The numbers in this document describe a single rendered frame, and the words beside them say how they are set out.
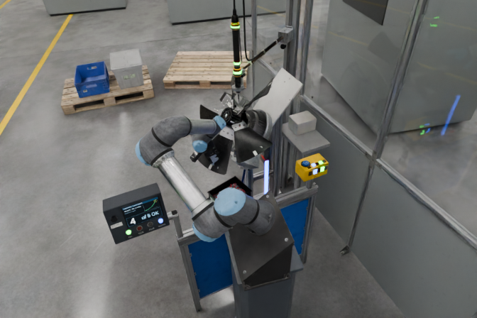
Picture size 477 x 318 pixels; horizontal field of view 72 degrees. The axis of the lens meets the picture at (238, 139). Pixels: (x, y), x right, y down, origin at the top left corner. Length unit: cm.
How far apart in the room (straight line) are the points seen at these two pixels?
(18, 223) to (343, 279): 285
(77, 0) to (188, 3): 293
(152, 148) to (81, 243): 191
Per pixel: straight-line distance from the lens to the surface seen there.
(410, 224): 219
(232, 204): 129
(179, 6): 739
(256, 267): 142
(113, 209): 158
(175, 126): 140
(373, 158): 219
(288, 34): 228
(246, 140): 191
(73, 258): 316
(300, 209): 222
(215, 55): 551
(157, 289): 276
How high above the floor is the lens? 237
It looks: 38 degrees down
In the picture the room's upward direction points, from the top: 3 degrees counter-clockwise
